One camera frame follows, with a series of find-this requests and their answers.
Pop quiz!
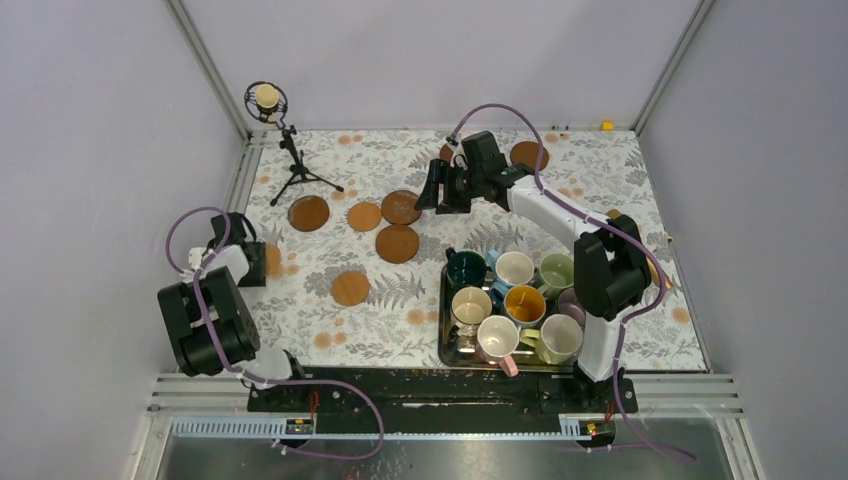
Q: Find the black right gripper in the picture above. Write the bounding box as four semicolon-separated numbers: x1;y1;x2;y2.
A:
414;158;485;216

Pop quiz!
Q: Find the scratched dark brown coaster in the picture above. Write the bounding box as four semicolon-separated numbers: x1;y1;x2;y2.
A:
380;190;421;225

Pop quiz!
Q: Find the reddish brown coaster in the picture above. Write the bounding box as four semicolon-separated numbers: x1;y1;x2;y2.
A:
375;224;420;264

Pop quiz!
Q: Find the orange brown coaster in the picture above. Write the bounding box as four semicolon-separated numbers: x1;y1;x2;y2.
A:
287;195;330;232

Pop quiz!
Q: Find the light brown coaster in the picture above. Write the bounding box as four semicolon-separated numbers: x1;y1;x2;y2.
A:
347;202;383;232

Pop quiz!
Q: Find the light wooden coaster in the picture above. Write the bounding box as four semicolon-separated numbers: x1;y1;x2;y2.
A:
331;271;370;307

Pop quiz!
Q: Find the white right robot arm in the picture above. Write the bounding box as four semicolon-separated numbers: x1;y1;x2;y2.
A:
415;131;662;412

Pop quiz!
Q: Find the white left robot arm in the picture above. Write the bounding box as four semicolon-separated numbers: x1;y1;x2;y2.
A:
156;207;311;411

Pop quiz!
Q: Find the dark green mug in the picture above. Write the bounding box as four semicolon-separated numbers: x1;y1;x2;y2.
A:
445;248;488;290

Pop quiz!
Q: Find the floral tablecloth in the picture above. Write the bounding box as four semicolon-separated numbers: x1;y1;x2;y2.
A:
244;130;675;368

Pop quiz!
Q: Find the light blue mug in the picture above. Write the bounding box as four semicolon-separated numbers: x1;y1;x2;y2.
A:
485;250;535;295

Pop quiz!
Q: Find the light green mug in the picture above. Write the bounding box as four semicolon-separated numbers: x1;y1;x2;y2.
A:
533;254;575;301

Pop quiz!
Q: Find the blue mug yellow inside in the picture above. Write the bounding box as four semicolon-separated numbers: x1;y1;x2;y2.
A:
489;282;547;328

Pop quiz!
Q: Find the pink mug white inside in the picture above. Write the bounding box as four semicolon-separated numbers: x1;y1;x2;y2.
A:
475;315;520;378

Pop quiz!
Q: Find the gold microphone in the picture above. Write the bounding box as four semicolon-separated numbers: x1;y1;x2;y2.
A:
606;209;674;290

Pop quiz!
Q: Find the metal tray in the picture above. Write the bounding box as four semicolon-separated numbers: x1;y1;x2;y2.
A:
437;266;579;372

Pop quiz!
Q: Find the purple grey mug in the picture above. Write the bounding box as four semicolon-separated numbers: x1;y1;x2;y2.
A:
556;287;586;328

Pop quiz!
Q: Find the studio microphone on stand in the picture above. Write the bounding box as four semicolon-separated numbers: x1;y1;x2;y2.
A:
243;81;288;125

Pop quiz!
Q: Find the green mug white inside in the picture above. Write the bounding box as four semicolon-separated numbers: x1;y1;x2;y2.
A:
519;314;583;365

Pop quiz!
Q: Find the cream mug black handle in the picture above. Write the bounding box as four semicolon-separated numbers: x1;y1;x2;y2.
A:
449;286;493;336

